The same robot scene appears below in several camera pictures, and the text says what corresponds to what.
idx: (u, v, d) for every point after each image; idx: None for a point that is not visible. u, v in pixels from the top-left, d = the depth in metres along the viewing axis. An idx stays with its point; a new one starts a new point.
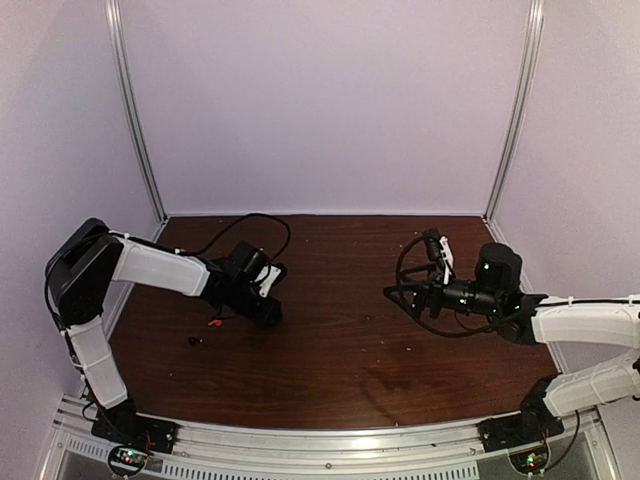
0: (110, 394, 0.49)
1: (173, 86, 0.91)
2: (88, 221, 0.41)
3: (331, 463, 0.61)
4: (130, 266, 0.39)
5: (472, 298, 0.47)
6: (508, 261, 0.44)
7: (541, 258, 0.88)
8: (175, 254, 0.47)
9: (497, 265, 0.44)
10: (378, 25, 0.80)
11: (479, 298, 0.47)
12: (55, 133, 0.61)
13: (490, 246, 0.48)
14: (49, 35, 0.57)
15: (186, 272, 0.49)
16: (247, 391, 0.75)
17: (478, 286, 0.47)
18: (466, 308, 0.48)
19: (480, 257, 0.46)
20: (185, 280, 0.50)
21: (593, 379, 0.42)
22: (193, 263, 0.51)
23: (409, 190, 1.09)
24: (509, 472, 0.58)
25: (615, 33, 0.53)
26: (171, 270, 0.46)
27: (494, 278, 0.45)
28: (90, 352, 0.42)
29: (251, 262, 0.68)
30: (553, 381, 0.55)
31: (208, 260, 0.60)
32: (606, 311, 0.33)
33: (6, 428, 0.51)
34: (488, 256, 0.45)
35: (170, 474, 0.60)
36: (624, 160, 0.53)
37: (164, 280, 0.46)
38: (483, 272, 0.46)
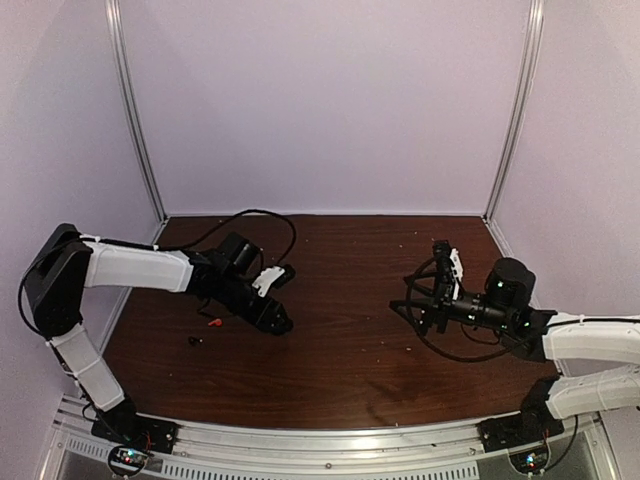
0: (105, 395, 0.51)
1: (173, 86, 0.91)
2: (58, 227, 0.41)
3: (331, 463, 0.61)
4: (104, 272, 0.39)
5: (482, 313, 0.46)
6: (523, 279, 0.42)
7: (541, 258, 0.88)
8: (153, 253, 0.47)
9: (511, 284, 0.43)
10: (378, 25, 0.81)
11: (489, 313, 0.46)
12: (56, 133, 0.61)
13: (503, 261, 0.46)
14: (50, 34, 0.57)
15: (167, 268, 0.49)
16: (247, 391, 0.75)
17: (488, 301, 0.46)
18: (474, 323, 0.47)
19: (494, 274, 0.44)
20: (168, 275, 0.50)
21: (599, 387, 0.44)
22: (173, 257, 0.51)
23: (410, 190, 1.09)
24: (509, 472, 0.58)
25: (614, 33, 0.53)
26: (149, 267, 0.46)
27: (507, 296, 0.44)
28: (78, 358, 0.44)
29: (242, 254, 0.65)
30: (555, 384, 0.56)
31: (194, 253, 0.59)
32: (620, 333, 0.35)
33: (6, 428, 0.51)
34: (502, 273, 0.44)
35: (170, 474, 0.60)
36: (624, 160, 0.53)
37: (145, 278, 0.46)
38: (496, 289, 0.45)
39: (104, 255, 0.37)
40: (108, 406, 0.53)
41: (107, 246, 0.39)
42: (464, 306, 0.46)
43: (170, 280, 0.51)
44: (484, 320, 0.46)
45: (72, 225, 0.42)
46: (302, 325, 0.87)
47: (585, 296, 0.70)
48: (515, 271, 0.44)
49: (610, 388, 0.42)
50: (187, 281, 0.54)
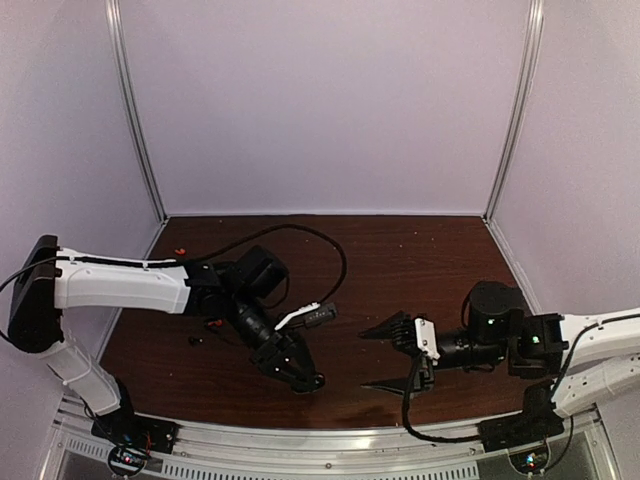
0: (103, 401, 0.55)
1: (173, 86, 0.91)
2: (40, 240, 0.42)
3: (331, 463, 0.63)
4: (79, 295, 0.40)
5: (474, 349, 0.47)
6: (508, 307, 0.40)
7: (542, 258, 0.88)
8: (138, 272, 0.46)
9: (503, 317, 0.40)
10: (377, 25, 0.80)
11: (480, 348, 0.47)
12: (55, 133, 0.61)
13: (477, 294, 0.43)
14: (50, 36, 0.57)
15: (159, 289, 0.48)
16: (247, 391, 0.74)
17: (476, 339, 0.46)
18: (469, 360, 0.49)
19: (479, 315, 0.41)
20: (160, 296, 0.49)
21: (606, 381, 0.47)
22: (168, 278, 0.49)
23: (409, 191, 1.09)
24: (510, 472, 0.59)
25: (614, 34, 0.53)
26: (134, 288, 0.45)
27: (502, 329, 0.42)
28: (67, 370, 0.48)
29: (260, 275, 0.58)
30: (557, 396, 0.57)
31: (203, 270, 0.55)
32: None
33: (7, 430, 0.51)
34: (486, 308, 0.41)
35: (170, 474, 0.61)
36: (624, 161, 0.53)
37: (130, 297, 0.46)
38: (485, 326, 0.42)
39: (76, 281, 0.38)
40: (106, 411, 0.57)
41: (83, 268, 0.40)
42: (453, 350, 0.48)
43: (163, 300, 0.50)
44: (479, 354, 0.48)
45: (53, 241, 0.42)
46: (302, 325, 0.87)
47: (585, 297, 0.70)
48: (496, 301, 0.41)
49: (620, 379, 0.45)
50: (185, 301, 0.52)
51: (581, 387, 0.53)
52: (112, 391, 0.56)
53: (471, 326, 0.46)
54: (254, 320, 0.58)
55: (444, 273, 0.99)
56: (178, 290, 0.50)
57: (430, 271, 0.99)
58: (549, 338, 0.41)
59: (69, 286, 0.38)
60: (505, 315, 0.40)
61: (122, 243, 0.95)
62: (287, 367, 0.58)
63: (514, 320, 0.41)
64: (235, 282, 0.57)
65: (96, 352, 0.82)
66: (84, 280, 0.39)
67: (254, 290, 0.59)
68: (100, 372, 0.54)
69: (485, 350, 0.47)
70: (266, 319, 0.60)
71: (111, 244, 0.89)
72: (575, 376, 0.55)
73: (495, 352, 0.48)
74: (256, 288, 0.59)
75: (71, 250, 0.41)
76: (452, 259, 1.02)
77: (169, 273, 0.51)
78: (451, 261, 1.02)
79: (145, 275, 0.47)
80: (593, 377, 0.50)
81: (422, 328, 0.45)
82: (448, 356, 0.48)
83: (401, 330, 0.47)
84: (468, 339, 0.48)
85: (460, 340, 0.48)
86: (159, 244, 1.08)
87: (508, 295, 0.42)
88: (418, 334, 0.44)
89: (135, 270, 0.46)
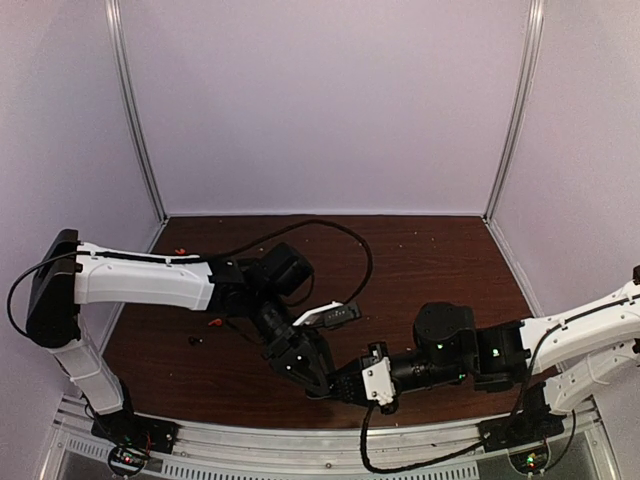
0: (106, 402, 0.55)
1: (172, 85, 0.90)
2: (61, 234, 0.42)
3: (331, 463, 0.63)
4: (98, 290, 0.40)
5: (431, 370, 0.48)
6: (455, 327, 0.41)
7: (542, 258, 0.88)
8: (159, 267, 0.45)
9: (451, 339, 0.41)
10: (377, 24, 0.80)
11: (438, 368, 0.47)
12: (56, 132, 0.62)
13: (422, 320, 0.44)
14: (50, 37, 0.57)
15: (180, 285, 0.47)
16: (246, 391, 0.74)
17: (433, 361, 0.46)
18: (427, 380, 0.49)
19: (429, 342, 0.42)
20: (182, 292, 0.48)
21: (594, 376, 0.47)
22: (192, 275, 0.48)
23: (409, 191, 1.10)
24: (509, 472, 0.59)
25: (614, 32, 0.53)
26: (157, 285, 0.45)
27: (455, 351, 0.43)
28: (76, 368, 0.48)
29: (285, 273, 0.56)
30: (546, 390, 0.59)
31: (229, 267, 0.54)
32: (614, 321, 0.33)
33: (8, 429, 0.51)
34: (435, 334, 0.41)
35: (170, 474, 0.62)
36: (624, 159, 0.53)
37: (153, 293, 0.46)
38: (439, 350, 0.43)
39: (94, 276, 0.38)
40: (108, 410, 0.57)
41: (104, 263, 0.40)
42: (407, 372, 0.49)
43: (185, 296, 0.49)
44: (437, 375, 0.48)
45: (73, 233, 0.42)
46: None
47: (585, 297, 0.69)
48: (440, 325, 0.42)
49: (606, 372, 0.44)
50: (208, 298, 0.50)
51: (570, 385, 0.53)
52: (116, 393, 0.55)
53: (424, 351, 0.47)
54: (271, 317, 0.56)
55: (444, 273, 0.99)
56: (201, 286, 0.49)
57: (430, 270, 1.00)
58: (508, 349, 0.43)
59: (89, 281, 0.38)
60: (454, 337, 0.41)
61: (122, 242, 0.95)
62: (301, 368, 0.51)
63: (465, 339, 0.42)
64: (260, 279, 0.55)
65: (100, 346, 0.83)
66: (101, 274, 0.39)
67: (278, 288, 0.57)
68: (107, 372, 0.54)
69: (443, 370, 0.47)
70: (286, 317, 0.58)
71: (111, 243, 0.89)
72: (563, 375, 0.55)
73: (454, 371, 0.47)
74: (281, 286, 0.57)
75: (93, 245, 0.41)
76: (451, 259, 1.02)
77: (192, 268, 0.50)
78: (451, 260, 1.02)
79: (166, 270, 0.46)
80: (580, 373, 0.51)
81: (367, 374, 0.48)
82: (404, 378, 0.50)
83: (350, 381, 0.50)
84: (424, 361, 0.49)
85: (418, 363, 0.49)
86: (159, 244, 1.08)
87: (455, 316, 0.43)
88: (366, 385, 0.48)
89: (156, 265, 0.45)
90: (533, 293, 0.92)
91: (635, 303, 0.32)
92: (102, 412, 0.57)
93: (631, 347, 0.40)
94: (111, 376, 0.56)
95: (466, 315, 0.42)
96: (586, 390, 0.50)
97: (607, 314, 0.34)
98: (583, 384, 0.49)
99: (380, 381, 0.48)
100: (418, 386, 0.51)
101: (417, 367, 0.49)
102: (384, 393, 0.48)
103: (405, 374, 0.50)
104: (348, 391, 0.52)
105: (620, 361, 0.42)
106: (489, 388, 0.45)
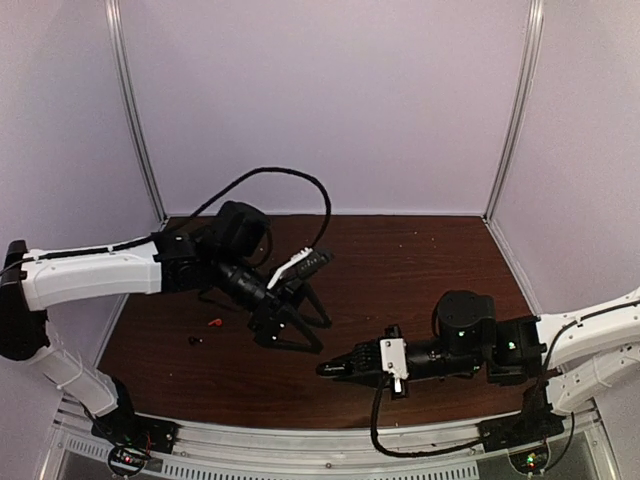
0: (100, 402, 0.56)
1: (172, 85, 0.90)
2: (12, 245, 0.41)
3: (331, 463, 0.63)
4: (49, 294, 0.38)
5: (447, 360, 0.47)
6: (478, 317, 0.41)
7: (542, 258, 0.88)
8: (106, 257, 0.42)
9: (473, 327, 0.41)
10: (377, 24, 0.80)
11: (454, 358, 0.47)
12: (54, 132, 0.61)
13: (444, 307, 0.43)
14: (50, 39, 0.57)
15: (128, 271, 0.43)
16: (246, 391, 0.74)
17: (449, 350, 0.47)
18: (441, 370, 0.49)
19: (450, 328, 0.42)
20: (135, 277, 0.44)
21: (599, 377, 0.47)
22: (136, 258, 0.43)
23: (409, 192, 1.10)
24: (508, 471, 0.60)
25: (614, 33, 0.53)
26: (105, 275, 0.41)
27: (474, 341, 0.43)
28: (60, 374, 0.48)
29: (239, 230, 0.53)
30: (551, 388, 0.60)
31: (176, 241, 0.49)
32: (627, 321, 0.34)
33: (7, 431, 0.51)
34: (458, 321, 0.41)
35: (170, 474, 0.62)
36: (624, 160, 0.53)
37: (105, 283, 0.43)
38: (459, 337, 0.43)
39: (41, 280, 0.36)
40: (104, 411, 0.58)
41: (48, 265, 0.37)
42: (423, 360, 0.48)
43: (140, 282, 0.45)
44: (452, 365, 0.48)
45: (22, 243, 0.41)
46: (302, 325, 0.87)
47: (585, 297, 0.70)
48: (464, 312, 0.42)
49: (610, 373, 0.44)
50: (160, 279, 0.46)
51: (574, 385, 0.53)
52: (108, 391, 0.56)
53: (441, 339, 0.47)
54: (249, 282, 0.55)
55: (445, 273, 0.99)
56: (148, 268, 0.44)
57: (430, 270, 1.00)
58: (525, 341, 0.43)
59: (37, 286, 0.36)
60: (476, 325, 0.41)
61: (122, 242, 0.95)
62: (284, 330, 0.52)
63: (487, 330, 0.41)
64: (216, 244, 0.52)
65: (100, 345, 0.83)
66: (47, 276, 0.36)
67: (236, 250, 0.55)
68: (93, 374, 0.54)
69: (458, 361, 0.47)
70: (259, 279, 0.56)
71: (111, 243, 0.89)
72: (567, 375, 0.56)
73: (469, 363, 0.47)
74: (240, 245, 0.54)
75: (37, 252, 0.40)
76: (451, 259, 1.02)
77: (137, 252, 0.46)
78: (451, 260, 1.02)
79: (113, 258, 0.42)
80: (585, 374, 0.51)
81: (387, 344, 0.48)
82: (419, 367, 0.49)
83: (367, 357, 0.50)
84: (440, 350, 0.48)
85: (433, 351, 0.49)
86: None
87: (477, 305, 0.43)
88: (383, 357, 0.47)
89: (101, 255, 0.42)
90: (532, 293, 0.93)
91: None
92: (100, 413, 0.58)
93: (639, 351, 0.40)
94: (97, 372, 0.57)
95: (487, 306, 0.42)
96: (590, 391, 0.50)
97: (619, 315, 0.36)
98: (586, 385, 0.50)
99: (397, 356, 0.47)
100: (430, 376, 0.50)
101: (433, 355, 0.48)
102: (398, 368, 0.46)
103: (421, 362, 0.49)
104: (362, 360, 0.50)
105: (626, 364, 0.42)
106: (501, 381, 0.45)
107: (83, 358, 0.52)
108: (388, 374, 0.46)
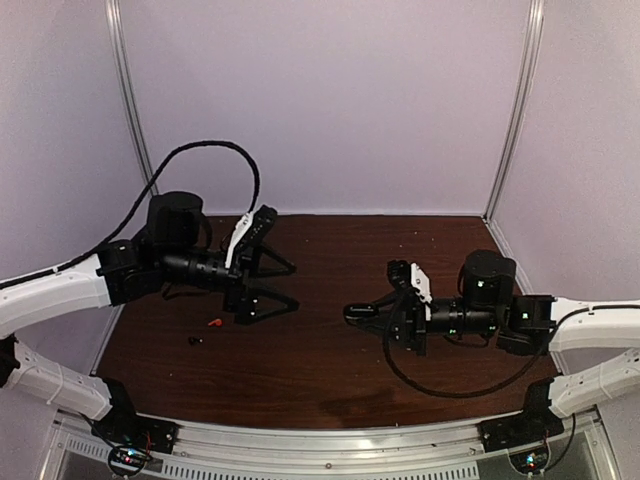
0: (94, 407, 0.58)
1: (173, 86, 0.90)
2: None
3: (331, 463, 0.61)
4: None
5: (463, 317, 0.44)
6: (504, 272, 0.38)
7: (541, 259, 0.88)
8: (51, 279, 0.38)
9: (492, 281, 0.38)
10: (377, 24, 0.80)
11: (472, 315, 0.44)
12: (53, 132, 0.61)
13: (473, 259, 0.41)
14: (49, 38, 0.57)
15: (78, 289, 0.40)
16: (247, 391, 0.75)
17: (469, 305, 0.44)
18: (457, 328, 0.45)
19: (469, 277, 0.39)
20: (86, 293, 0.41)
21: (600, 382, 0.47)
22: (81, 274, 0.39)
23: (409, 193, 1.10)
24: (509, 471, 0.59)
25: (615, 33, 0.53)
26: (50, 297, 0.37)
27: (491, 296, 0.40)
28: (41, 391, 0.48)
29: (176, 217, 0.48)
30: (553, 386, 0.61)
31: (117, 250, 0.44)
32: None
33: (9, 432, 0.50)
34: (479, 272, 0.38)
35: (170, 474, 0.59)
36: (623, 161, 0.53)
37: (51, 306, 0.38)
38: (477, 290, 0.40)
39: None
40: (100, 414, 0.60)
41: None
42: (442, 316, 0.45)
43: (89, 298, 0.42)
44: (469, 324, 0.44)
45: None
46: (302, 326, 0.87)
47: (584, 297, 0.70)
48: (488, 265, 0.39)
49: (613, 379, 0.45)
50: (109, 292, 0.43)
51: (576, 387, 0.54)
52: (98, 398, 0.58)
53: (463, 291, 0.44)
54: (208, 264, 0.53)
55: (445, 273, 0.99)
56: (94, 283, 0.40)
57: (431, 270, 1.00)
58: (539, 315, 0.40)
59: None
60: (495, 280, 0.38)
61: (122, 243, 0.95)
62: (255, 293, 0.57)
63: (505, 288, 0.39)
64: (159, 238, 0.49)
65: (100, 346, 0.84)
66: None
67: (182, 239, 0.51)
68: (78, 382, 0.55)
69: (476, 319, 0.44)
70: (215, 260, 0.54)
71: None
72: (571, 378, 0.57)
73: (485, 324, 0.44)
74: (186, 232, 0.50)
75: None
76: (451, 259, 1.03)
77: (84, 267, 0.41)
78: (451, 261, 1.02)
79: (58, 278, 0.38)
80: (588, 378, 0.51)
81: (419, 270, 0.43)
82: (435, 323, 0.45)
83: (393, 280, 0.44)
84: (459, 307, 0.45)
85: (451, 307, 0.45)
86: None
87: (503, 263, 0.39)
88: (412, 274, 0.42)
89: (41, 278, 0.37)
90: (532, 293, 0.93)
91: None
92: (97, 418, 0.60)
93: None
94: (78, 374, 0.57)
95: (513, 264, 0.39)
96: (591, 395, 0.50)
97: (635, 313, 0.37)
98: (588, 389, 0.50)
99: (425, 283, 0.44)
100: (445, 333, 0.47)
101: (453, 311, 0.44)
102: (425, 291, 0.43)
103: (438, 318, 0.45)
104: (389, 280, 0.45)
105: (631, 374, 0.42)
106: (507, 349, 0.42)
107: (62, 368, 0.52)
108: (417, 290, 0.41)
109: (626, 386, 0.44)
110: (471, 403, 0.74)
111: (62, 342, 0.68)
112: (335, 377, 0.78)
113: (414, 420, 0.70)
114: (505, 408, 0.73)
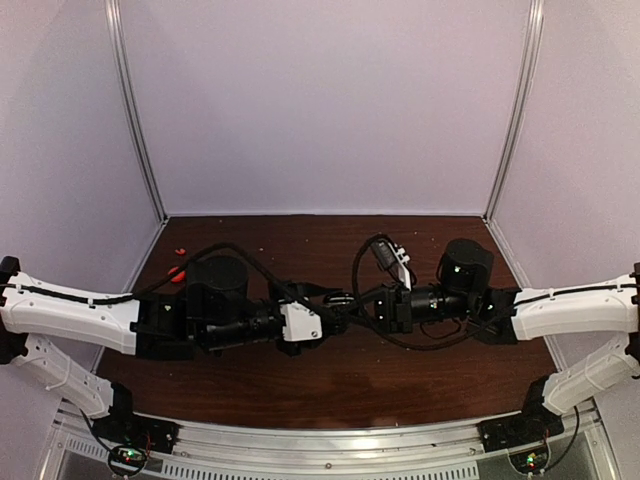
0: (91, 408, 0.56)
1: (173, 86, 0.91)
2: (6, 260, 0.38)
3: (331, 463, 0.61)
4: (24, 323, 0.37)
5: (444, 303, 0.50)
6: (478, 261, 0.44)
7: (540, 259, 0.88)
8: (87, 308, 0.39)
9: (468, 268, 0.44)
10: (377, 23, 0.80)
11: (448, 300, 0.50)
12: (53, 132, 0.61)
13: (453, 246, 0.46)
14: (50, 40, 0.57)
15: (102, 329, 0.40)
16: (246, 391, 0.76)
17: (447, 291, 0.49)
18: (437, 312, 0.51)
19: (448, 261, 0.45)
20: (110, 337, 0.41)
21: (587, 373, 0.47)
22: (114, 320, 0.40)
23: (408, 193, 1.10)
24: (509, 472, 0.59)
25: (616, 33, 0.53)
26: (80, 325, 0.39)
27: (466, 286, 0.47)
28: (44, 378, 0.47)
29: (213, 297, 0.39)
30: (548, 381, 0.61)
31: (156, 310, 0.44)
32: (598, 302, 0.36)
33: (8, 429, 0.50)
34: (458, 258, 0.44)
35: (170, 474, 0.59)
36: (625, 159, 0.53)
37: (81, 332, 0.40)
38: (454, 275, 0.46)
39: (17, 311, 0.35)
40: (98, 414, 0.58)
41: (25, 299, 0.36)
42: (424, 302, 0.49)
43: (114, 342, 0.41)
44: (446, 307, 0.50)
45: (14, 262, 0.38)
46: None
47: None
48: (467, 254, 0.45)
49: (599, 371, 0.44)
50: (134, 346, 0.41)
51: (565, 381, 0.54)
52: (98, 399, 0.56)
53: (442, 278, 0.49)
54: (263, 317, 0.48)
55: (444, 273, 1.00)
56: (121, 332, 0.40)
57: (430, 271, 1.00)
58: (503, 304, 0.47)
59: (12, 316, 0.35)
60: (471, 267, 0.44)
61: (122, 243, 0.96)
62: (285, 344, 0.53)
63: (478, 275, 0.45)
64: (197, 314, 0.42)
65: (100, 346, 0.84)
66: (25, 311, 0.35)
67: (221, 316, 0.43)
68: (81, 381, 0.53)
69: (451, 304, 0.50)
70: (270, 307, 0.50)
71: (110, 243, 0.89)
72: (563, 373, 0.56)
73: (459, 308, 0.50)
74: (225, 309, 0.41)
75: (25, 277, 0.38)
76: None
77: (121, 311, 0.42)
78: None
79: (94, 310, 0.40)
80: (576, 370, 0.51)
81: (402, 249, 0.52)
82: (420, 309, 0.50)
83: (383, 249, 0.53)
84: (438, 293, 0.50)
85: (432, 294, 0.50)
86: (159, 244, 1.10)
87: (481, 254, 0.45)
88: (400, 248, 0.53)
89: (83, 305, 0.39)
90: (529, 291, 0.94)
91: (623, 291, 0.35)
92: (94, 417, 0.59)
93: (624, 349, 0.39)
94: (84, 374, 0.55)
95: (489, 257, 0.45)
96: (583, 392, 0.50)
97: (594, 296, 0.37)
98: (575, 382, 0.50)
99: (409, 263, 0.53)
100: (429, 319, 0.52)
101: (433, 299, 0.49)
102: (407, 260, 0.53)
103: (420, 304, 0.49)
104: (380, 251, 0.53)
105: (616, 360, 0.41)
106: (478, 335, 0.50)
107: (71, 362, 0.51)
108: (398, 254, 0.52)
109: (611, 376, 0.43)
110: (470, 403, 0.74)
111: (65, 342, 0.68)
112: (334, 377, 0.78)
113: (414, 421, 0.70)
114: (503, 407, 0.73)
